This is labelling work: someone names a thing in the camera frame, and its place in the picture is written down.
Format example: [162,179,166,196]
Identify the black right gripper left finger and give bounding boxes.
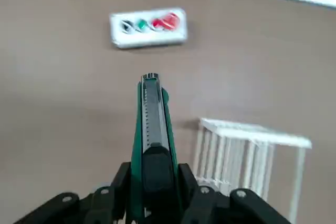
[7,162,132,224]

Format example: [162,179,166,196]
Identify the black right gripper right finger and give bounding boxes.
[178,163,292,224]

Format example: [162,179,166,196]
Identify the white wire rack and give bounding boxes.
[193,118,313,223]

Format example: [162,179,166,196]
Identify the grey control box with buttons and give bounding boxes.
[109,6,188,50]

